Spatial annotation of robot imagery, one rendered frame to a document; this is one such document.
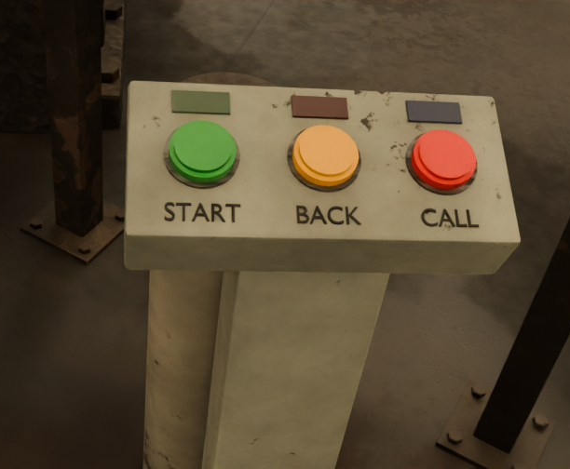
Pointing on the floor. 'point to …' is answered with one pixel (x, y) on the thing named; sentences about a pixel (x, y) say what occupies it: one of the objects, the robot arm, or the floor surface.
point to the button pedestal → (305, 250)
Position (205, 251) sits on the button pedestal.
